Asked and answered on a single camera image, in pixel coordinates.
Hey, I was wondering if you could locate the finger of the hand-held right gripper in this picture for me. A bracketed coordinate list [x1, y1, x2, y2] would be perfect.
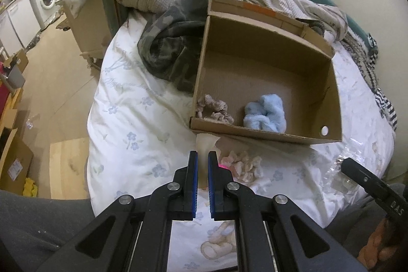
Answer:
[340, 158, 388, 200]

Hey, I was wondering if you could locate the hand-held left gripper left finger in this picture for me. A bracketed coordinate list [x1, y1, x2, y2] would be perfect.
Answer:
[35, 151, 199, 272]

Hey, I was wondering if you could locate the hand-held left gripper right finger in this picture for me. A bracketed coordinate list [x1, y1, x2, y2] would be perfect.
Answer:
[208, 151, 368, 272]

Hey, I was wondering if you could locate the cream soft cloth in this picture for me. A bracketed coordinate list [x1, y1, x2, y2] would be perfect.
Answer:
[196, 133, 221, 191]

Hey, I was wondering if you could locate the person's right hand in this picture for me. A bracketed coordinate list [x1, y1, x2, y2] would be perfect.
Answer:
[357, 221, 405, 267]

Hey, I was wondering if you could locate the clear plastic wrap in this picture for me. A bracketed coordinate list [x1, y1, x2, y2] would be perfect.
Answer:
[324, 134, 378, 194]

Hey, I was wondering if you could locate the pink and white frilly scrunchie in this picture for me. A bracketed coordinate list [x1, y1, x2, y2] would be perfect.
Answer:
[221, 150, 264, 185]

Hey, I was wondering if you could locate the person's right leg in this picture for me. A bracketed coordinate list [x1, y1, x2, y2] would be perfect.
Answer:
[323, 182, 408, 272]

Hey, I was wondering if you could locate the person's leg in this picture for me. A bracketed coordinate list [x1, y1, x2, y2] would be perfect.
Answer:
[0, 189, 107, 272]
[323, 182, 408, 272]

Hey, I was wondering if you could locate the beige frilly scrunchie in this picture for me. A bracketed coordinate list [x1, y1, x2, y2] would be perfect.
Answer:
[196, 94, 235, 124]

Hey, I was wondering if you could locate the light blue fluffy cloth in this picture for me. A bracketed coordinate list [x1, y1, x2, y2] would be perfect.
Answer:
[243, 94, 286, 133]

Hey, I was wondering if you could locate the bed with white floral sheet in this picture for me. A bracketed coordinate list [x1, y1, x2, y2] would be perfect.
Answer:
[84, 4, 399, 272]

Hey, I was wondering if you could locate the black and white striped cloth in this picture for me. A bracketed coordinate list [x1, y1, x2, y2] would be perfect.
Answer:
[342, 26, 399, 132]

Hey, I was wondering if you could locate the light wooden board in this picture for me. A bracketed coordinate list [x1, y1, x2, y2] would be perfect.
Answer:
[49, 137, 92, 200]

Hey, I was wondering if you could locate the camouflage garment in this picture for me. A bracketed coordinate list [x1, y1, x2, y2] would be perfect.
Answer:
[137, 0, 236, 93]

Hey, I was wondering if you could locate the yellow item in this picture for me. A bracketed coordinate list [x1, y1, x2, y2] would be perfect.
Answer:
[22, 178, 39, 198]

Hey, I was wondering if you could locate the person's left leg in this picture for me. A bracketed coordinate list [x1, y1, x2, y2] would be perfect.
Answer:
[0, 189, 107, 272]

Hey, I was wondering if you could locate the flat cardboard box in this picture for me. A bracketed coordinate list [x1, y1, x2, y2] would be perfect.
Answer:
[0, 128, 34, 195]

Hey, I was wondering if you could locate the grey plastic bin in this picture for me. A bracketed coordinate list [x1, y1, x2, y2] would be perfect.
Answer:
[4, 65, 26, 89]

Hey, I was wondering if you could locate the small brown cardboard box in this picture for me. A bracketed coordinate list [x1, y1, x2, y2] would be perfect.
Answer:
[3, 49, 30, 75]

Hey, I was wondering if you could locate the white cabinet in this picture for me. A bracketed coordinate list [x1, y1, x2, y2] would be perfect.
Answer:
[0, 0, 42, 53]

